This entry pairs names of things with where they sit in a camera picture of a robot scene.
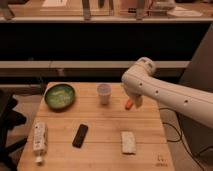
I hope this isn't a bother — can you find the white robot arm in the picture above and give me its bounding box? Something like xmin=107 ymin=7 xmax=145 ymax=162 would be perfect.
xmin=121 ymin=57 xmax=213 ymax=128

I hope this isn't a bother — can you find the green ceramic bowl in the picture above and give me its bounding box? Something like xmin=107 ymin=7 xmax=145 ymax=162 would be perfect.
xmin=44 ymin=84 xmax=75 ymax=110

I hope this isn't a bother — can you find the orange carrot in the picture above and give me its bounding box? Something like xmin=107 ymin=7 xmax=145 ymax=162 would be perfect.
xmin=125 ymin=99 xmax=133 ymax=110

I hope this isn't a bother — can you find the white sponge block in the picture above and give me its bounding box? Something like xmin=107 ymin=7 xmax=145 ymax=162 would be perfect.
xmin=121 ymin=131 xmax=136 ymax=154

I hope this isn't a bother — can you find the black remote control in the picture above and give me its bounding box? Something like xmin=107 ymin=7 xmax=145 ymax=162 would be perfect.
xmin=72 ymin=124 xmax=88 ymax=148

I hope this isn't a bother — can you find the white tube bottle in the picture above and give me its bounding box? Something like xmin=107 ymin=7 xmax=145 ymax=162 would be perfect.
xmin=33 ymin=122 xmax=47 ymax=165

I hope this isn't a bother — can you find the black office chair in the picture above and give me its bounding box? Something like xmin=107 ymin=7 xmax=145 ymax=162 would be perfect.
xmin=0 ymin=89 xmax=27 ymax=171

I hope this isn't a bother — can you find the black floor cable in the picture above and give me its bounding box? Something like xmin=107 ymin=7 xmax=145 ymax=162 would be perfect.
xmin=162 ymin=107 xmax=205 ymax=171

